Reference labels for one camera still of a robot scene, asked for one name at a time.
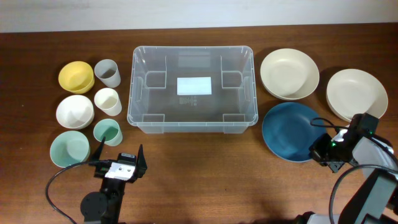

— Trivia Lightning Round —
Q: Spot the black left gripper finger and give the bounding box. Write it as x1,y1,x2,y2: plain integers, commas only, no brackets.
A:
90,137,106,162
136,144,147,171

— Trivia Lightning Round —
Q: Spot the mint green bowl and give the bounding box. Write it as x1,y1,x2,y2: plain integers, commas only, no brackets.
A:
50,131,90,168

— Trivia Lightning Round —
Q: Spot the dark blue plate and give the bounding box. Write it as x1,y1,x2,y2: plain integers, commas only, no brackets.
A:
262,102,326,162

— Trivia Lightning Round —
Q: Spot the beige plate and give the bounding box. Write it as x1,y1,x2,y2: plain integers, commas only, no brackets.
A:
326,68,389,122
260,49,320,101

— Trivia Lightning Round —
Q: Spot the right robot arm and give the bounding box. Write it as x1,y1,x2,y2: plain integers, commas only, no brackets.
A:
293,134,397,224

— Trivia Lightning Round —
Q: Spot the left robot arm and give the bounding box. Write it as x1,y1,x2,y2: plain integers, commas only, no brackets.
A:
80,138,147,223

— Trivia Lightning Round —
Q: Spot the mint green cup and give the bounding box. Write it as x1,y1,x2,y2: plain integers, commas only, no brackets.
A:
93,119,123,146

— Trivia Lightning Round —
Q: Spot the white bowl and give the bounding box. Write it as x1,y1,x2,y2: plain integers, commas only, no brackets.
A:
56,95,95,129

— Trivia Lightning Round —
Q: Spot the cream white cup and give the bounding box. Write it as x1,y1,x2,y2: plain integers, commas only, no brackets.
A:
94,88,122,116

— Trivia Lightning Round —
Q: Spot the yellow bowl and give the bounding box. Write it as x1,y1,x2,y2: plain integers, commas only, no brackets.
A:
58,61,95,94

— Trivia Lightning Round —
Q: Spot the clear plastic storage bin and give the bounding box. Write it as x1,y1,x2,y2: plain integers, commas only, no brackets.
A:
127,45,259,134

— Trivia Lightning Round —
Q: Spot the grey cup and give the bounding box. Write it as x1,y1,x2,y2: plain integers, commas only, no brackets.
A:
94,59,121,88

